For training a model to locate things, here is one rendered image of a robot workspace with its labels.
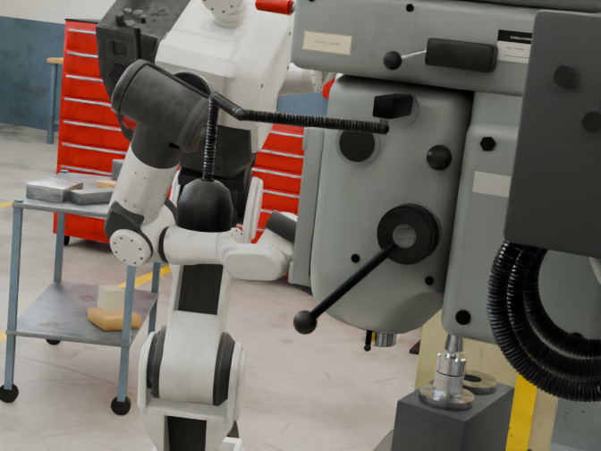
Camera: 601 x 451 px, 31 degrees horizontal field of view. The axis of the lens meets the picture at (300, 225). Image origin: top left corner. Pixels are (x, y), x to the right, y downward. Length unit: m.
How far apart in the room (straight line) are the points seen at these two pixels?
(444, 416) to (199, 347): 0.55
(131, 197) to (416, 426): 0.62
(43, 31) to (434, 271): 11.31
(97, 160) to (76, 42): 0.74
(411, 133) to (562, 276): 0.24
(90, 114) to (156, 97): 5.17
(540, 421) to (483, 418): 1.48
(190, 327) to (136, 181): 0.36
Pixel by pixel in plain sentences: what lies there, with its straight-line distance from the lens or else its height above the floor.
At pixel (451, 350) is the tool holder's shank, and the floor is 1.19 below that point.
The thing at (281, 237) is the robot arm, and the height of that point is 1.32.
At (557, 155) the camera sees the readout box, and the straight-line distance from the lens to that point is 0.97.
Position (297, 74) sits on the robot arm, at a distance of 2.24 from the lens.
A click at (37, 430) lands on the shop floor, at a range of 4.33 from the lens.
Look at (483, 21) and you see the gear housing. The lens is 1.24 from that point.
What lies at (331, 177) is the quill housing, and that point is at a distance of 1.33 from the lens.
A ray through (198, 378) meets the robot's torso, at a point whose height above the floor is 1.00.
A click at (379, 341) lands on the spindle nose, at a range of 1.42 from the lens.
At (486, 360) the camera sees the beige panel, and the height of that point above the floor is 0.74.
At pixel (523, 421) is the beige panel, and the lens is 3.27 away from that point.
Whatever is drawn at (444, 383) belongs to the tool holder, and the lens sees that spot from 1.75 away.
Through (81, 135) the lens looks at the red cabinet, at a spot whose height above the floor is 0.74.
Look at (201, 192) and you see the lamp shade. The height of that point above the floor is 1.46.
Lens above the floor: 1.71
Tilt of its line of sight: 12 degrees down
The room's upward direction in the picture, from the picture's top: 6 degrees clockwise
